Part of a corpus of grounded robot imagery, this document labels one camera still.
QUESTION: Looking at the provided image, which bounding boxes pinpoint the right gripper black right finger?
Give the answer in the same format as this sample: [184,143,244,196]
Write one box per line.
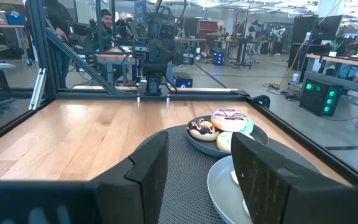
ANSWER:
[231,132,358,224]

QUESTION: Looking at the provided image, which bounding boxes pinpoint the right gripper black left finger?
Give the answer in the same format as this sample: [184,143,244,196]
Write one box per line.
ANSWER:
[0,131,170,224]

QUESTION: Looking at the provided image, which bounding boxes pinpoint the white sprinkled donut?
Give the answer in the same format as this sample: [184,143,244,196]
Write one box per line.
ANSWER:
[216,131,254,154]

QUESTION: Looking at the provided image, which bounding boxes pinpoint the green frosted donut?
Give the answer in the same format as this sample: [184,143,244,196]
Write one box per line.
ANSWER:
[240,118,255,135]

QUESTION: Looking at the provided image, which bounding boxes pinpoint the pink donut chocolate drizzle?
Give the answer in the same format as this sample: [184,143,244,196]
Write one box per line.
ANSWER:
[210,108,249,133]

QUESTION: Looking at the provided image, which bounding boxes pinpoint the chocolate donut white drizzle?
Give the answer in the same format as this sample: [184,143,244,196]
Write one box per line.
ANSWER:
[187,118,222,142]

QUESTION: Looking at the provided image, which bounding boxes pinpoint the red cabinet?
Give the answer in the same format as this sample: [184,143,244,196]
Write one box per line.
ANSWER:
[197,19,221,37]

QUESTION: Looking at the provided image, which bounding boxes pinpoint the round dark woven placemat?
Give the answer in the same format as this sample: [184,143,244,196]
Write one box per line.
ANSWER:
[135,124,323,224]

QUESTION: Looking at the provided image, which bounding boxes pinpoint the light grey plate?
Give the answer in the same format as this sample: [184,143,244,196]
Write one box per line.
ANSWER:
[206,155,254,224]

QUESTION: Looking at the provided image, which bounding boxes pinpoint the computer case blue lights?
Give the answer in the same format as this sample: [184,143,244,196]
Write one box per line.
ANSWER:
[172,74,194,89]
[211,49,225,66]

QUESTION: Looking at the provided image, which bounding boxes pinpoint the wooden background table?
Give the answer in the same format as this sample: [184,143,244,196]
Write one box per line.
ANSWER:
[97,46,138,87]

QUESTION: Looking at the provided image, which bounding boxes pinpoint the person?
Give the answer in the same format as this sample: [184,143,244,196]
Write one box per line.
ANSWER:
[44,0,74,90]
[84,8,127,54]
[337,63,358,84]

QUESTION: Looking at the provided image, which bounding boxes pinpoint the dark grey plate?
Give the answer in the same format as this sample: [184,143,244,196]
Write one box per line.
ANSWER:
[185,114,269,158]

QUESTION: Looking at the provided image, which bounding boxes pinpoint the black clamp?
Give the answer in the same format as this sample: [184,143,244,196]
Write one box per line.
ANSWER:
[251,94,272,110]

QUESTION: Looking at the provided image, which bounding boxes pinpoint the computer tower green fans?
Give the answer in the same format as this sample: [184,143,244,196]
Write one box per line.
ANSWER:
[299,77,343,118]

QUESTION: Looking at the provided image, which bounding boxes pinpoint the wooden workbench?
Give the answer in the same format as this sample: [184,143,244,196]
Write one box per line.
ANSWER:
[305,52,358,129]

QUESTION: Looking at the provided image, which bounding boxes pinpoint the blue storage bin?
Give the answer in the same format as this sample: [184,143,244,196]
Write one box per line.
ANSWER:
[5,12,25,26]

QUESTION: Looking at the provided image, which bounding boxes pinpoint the large black monitor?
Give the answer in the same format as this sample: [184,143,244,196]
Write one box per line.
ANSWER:
[291,14,343,44]

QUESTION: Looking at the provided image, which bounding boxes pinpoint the yellow floor cable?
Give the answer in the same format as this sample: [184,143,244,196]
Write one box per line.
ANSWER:
[262,40,303,90]

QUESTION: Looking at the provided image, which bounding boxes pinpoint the silver metal bracket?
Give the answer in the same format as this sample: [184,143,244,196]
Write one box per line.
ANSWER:
[29,67,48,111]

